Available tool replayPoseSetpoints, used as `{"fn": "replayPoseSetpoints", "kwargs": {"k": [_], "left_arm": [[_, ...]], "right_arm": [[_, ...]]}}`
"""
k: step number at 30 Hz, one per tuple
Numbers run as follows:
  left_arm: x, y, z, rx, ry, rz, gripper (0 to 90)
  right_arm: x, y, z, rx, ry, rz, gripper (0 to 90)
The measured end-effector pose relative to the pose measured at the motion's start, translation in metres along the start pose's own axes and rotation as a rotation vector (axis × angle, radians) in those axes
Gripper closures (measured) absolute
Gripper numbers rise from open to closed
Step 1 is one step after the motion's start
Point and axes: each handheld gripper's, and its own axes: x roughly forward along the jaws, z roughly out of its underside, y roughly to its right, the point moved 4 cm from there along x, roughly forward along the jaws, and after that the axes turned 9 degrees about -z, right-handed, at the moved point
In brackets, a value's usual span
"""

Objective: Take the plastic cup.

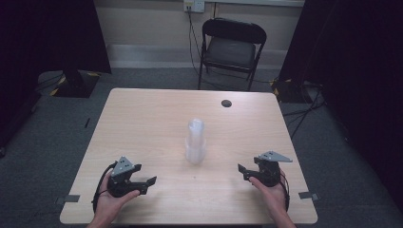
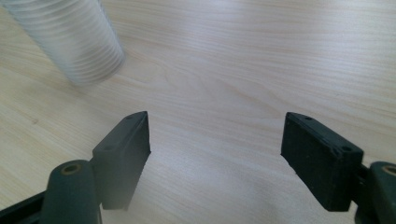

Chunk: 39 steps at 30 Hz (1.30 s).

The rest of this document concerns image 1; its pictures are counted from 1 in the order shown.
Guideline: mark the dark curtain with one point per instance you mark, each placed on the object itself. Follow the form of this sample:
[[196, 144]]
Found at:
[[355, 63], [47, 34]]

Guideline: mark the grey tape strip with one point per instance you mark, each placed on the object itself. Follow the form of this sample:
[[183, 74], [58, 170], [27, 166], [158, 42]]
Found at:
[[309, 195], [68, 199]]

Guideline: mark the person's right hand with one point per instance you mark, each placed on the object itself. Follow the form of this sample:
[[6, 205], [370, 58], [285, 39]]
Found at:
[[275, 198]]

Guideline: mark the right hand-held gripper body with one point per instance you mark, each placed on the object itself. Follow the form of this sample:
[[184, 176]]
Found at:
[[270, 172]]

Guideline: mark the person's left hand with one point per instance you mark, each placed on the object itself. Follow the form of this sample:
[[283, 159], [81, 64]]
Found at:
[[107, 204]]

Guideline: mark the black folding chair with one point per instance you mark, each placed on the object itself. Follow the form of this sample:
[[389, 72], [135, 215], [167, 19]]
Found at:
[[231, 50]]

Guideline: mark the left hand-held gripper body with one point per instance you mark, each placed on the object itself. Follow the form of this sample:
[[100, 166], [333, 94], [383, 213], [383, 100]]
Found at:
[[118, 185]]

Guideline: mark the black stand base plate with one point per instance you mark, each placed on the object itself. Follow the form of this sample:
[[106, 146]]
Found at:
[[76, 84], [288, 91]]

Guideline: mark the stack of clear plastic cups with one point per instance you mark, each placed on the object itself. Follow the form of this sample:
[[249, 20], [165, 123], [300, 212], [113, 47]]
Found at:
[[195, 142]]

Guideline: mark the white wall socket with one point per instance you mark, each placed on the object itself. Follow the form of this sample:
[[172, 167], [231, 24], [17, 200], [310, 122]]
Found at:
[[194, 5]]

